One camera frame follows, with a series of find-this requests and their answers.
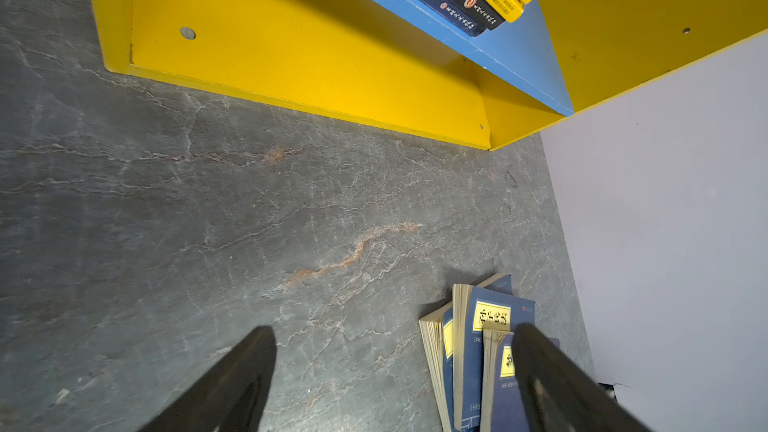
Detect yellow bookshelf pink blue shelves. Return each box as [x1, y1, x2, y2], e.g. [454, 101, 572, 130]
[91, 0, 767, 150]

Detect navy book under right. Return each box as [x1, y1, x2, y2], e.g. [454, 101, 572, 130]
[419, 273, 515, 431]

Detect navy book middle right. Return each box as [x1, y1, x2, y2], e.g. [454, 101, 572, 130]
[452, 284, 536, 429]

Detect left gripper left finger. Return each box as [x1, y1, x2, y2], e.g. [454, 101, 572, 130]
[141, 326, 277, 431]

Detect navy book large right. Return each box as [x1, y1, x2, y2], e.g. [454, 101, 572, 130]
[479, 329, 530, 432]

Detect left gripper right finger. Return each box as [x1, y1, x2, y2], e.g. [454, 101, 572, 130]
[512, 323, 649, 432]

